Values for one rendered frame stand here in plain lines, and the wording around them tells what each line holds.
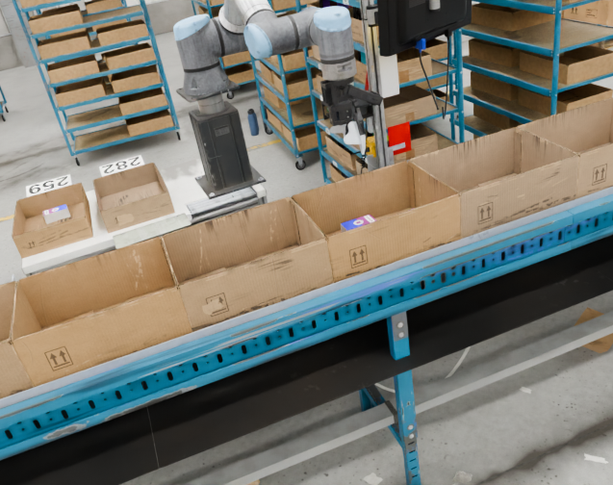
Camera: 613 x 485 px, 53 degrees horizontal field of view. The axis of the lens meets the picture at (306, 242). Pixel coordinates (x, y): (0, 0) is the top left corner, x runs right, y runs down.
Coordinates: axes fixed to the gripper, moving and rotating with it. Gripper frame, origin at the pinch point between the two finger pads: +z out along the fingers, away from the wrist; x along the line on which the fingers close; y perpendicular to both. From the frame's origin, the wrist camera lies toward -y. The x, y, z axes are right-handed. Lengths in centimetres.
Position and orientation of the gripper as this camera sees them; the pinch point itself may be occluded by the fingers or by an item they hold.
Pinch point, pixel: (356, 145)
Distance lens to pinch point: 173.7
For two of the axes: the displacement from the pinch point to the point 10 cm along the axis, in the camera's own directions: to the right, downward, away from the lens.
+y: -9.2, 3.1, -2.2
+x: 3.4, 4.3, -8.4
